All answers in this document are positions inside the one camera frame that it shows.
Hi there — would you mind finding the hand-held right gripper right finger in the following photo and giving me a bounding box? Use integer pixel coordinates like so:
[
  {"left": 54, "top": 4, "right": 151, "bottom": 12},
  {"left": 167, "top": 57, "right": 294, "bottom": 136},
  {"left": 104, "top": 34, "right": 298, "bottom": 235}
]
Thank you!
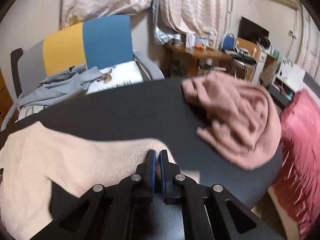
[{"left": 159, "top": 149, "right": 285, "bottom": 240}]

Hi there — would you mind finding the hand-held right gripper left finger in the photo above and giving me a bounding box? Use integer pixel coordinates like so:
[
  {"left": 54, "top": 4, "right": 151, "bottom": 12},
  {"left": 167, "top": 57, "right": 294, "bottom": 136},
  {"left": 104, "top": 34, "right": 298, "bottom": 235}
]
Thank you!
[{"left": 30, "top": 149, "right": 157, "bottom": 240}]

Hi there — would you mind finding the beige knit sweater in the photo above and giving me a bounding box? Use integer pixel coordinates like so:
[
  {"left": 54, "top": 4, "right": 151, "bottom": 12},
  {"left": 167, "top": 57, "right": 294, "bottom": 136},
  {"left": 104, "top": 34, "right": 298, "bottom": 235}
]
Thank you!
[{"left": 0, "top": 121, "right": 200, "bottom": 240}]

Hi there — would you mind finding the pink knit sweater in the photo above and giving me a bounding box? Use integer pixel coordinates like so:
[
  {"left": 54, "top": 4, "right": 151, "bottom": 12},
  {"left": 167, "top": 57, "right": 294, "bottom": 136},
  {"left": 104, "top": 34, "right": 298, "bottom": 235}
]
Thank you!
[{"left": 181, "top": 72, "right": 283, "bottom": 172}]

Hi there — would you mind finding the white deer print pillow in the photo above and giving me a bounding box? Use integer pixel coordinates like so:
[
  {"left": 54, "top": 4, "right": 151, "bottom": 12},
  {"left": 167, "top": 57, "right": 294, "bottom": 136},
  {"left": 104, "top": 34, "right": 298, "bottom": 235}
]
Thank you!
[{"left": 86, "top": 61, "right": 144, "bottom": 95}]

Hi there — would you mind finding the wooden desk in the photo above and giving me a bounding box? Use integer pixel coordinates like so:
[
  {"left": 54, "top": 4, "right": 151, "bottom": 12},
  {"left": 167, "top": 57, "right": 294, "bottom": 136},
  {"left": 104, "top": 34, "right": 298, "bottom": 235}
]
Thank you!
[{"left": 165, "top": 44, "right": 233, "bottom": 77}]

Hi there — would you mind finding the grey garment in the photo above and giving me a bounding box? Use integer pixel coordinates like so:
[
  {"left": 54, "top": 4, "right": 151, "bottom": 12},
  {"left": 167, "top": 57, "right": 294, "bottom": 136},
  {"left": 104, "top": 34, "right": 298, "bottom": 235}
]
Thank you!
[{"left": 16, "top": 64, "right": 104, "bottom": 108}]

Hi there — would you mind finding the silver foil bag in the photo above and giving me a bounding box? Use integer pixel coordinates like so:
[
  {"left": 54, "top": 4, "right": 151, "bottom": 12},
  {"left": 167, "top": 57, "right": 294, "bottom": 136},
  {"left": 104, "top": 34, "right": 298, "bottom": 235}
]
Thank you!
[{"left": 155, "top": 27, "right": 174, "bottom": 44}]

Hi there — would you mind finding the white carton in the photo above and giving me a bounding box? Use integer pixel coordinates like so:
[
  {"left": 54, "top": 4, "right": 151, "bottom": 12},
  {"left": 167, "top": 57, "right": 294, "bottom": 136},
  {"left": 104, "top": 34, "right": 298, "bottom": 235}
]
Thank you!
[{"left": 185, "top": 34, "right": 196, "bottom": 49}]

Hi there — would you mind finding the white patterned seat cushion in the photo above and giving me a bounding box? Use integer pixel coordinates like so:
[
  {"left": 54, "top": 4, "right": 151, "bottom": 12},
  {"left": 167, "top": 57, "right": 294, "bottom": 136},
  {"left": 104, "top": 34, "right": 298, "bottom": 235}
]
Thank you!
[{"left": 19, "top": 104, "right": 47, "bottom": 119}]

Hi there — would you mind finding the white radio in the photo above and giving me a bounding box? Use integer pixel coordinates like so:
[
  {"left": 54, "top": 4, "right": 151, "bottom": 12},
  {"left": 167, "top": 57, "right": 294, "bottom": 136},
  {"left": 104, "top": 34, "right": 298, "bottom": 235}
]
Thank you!
[{"left": 195, "top": 35, "right": 210, "bottom": 46}]

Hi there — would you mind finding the grey yellow blue armchair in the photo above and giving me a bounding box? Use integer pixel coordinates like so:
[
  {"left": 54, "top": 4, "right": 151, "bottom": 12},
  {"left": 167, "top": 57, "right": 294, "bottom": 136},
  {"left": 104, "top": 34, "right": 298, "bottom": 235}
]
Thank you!
[{"left": 0, "top": 14, "right": 165, "bottom": 130}]

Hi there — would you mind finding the dark grey box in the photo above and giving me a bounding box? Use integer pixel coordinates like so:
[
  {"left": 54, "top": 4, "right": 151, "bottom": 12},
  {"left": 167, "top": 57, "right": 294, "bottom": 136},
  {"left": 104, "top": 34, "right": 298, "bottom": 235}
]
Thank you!
[{"left": 269, "top": 84, "right": 292, "bottom": 108}]

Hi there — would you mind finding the dark cloth pile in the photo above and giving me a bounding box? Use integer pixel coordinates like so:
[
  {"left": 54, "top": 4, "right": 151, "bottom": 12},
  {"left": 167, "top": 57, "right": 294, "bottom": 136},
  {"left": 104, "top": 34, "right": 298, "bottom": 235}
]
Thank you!
[{"left": 225, "top": 49, "right": 256, "bottom": 63}]

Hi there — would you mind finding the blue handbag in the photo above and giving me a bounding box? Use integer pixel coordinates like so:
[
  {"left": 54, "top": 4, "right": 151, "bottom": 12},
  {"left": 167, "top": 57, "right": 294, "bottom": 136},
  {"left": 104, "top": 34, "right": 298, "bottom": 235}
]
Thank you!
[{"left": 222, "top": 33, "right": 237, "bottom": 50}]

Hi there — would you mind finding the wooden cabinet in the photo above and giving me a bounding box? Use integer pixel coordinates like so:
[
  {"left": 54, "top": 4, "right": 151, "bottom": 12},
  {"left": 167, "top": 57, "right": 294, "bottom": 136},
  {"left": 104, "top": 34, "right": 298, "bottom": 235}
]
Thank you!
[{"left": 235, "top": 37, "right": 275, "bottom": 83}]

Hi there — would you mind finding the white storage shelf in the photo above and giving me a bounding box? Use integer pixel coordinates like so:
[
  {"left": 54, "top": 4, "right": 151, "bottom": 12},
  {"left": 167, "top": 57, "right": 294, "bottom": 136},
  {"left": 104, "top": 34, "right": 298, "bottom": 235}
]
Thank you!
[{"left": 275, "top": 60, "right": 307, "bottom": 100}]

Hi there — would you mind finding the wooden wardrobe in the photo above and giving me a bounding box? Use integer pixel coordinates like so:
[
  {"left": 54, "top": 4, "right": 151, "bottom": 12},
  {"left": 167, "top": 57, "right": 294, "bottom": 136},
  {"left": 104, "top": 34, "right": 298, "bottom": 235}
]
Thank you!
[{"left": 0, "top": 67, "right": 15, "bottom": 125}]

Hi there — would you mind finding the black monitor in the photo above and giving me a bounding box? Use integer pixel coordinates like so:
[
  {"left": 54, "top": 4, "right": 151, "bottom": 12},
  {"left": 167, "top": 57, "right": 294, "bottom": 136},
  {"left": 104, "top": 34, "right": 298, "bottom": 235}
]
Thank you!
[{"left": 237, "top": 16, "right": 270, "bottom": 44}]

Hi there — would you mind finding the black stand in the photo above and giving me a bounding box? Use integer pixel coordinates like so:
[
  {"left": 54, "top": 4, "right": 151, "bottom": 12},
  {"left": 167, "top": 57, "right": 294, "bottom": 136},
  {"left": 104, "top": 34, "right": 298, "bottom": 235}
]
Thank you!
[{"left": 10, "top": 48, "right": 24, "bottom": 98}]

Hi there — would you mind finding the pale striped curtain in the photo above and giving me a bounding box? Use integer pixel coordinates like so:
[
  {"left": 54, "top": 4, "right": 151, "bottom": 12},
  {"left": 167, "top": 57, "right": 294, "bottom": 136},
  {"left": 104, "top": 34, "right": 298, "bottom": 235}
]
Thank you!
[{"left": 156, "top": 0, "right": 234, "bottom": 34}]

